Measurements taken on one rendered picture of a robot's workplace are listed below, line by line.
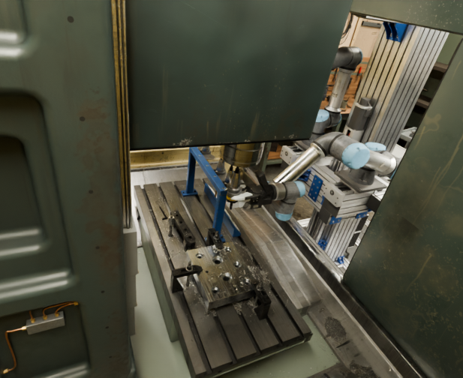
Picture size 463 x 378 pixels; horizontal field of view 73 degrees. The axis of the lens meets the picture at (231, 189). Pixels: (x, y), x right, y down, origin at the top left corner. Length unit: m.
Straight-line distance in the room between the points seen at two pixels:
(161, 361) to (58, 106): 1.23
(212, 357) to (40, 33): 1.10
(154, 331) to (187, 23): 1.32
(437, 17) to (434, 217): 0.72
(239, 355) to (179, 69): 1.00
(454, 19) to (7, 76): 1.30
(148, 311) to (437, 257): 1.30
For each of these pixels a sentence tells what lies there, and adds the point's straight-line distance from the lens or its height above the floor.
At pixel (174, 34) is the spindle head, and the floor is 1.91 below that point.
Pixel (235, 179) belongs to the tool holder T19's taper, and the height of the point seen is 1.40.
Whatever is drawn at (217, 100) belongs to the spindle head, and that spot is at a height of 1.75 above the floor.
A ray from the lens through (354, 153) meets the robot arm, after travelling 1.49.
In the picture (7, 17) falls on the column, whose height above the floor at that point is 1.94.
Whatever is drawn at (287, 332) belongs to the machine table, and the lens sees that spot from 1.40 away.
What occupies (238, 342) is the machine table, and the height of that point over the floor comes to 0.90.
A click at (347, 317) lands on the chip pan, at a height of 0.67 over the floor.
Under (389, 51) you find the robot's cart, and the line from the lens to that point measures 2.14.
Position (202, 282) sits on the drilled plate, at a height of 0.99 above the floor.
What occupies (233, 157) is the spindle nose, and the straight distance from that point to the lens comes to 1.11.
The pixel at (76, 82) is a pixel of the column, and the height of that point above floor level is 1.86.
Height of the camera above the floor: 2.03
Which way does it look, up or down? 33 degrees down
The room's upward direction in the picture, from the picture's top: 10 degrees clockwise
